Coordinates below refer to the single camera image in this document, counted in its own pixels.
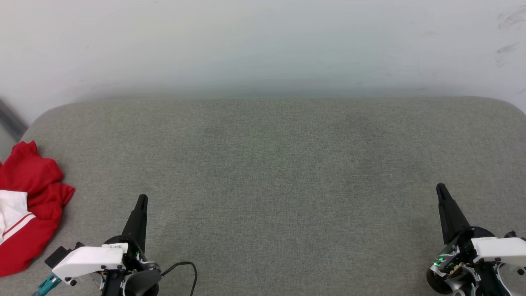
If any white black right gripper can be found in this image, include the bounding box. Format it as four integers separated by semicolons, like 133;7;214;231
427;183;526;296

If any teal left camera connector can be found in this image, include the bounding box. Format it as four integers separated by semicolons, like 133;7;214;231
33;273;62;296

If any grey fabric sofa cushion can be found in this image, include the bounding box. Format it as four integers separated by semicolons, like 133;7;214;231
0;96;526;296

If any red and white basketball jersey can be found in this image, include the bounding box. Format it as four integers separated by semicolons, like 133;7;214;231
0;141;76;277

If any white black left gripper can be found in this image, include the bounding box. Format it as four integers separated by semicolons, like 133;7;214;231
52;194;161;296

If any dark grey wall strip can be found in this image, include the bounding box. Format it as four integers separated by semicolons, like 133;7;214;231
0;99;29;142

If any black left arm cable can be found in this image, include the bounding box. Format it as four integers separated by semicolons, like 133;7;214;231
160;262;198;296

